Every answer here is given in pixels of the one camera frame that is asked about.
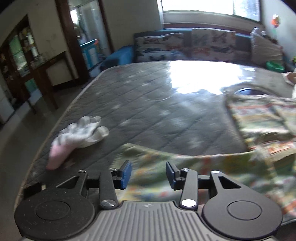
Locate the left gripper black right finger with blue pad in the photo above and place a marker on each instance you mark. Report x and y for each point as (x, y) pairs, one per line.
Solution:
(223, 191)

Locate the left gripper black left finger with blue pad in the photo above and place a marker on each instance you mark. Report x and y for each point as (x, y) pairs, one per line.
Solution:
(100, 192)

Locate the green patterned children's shirt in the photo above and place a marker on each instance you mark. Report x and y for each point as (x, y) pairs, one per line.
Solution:
(249, 138)

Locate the white and pink glove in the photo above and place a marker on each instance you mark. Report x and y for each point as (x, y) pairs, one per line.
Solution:
(84, 133)

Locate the black round induction cooktop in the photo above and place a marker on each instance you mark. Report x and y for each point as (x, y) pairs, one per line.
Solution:
(250, 91)

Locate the blue sofa bench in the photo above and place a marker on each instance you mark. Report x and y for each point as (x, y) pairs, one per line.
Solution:
(128, 54)

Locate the green plastic bowl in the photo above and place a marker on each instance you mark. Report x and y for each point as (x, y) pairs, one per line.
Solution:
(275, 67)

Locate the dark wooden cabinet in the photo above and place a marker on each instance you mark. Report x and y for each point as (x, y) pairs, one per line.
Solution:
(22, 62)

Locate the right butterfly print cushion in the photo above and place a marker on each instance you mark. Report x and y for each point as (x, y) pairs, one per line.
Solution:
(213, 44)

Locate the butterfly print cushion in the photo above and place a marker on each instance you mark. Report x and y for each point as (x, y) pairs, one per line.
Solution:
(166, 47)
(213, 44)

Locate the plain grey cushion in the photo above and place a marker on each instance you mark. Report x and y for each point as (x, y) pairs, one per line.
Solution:
(263, 50)

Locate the left butterfly print cushion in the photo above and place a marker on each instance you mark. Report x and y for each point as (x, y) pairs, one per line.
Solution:
(166, 47)

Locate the colourful pinwheel toy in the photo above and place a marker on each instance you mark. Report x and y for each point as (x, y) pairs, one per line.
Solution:
(275, 21)

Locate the window with green frame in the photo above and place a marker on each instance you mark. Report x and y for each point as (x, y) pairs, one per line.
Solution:
(246, 9)

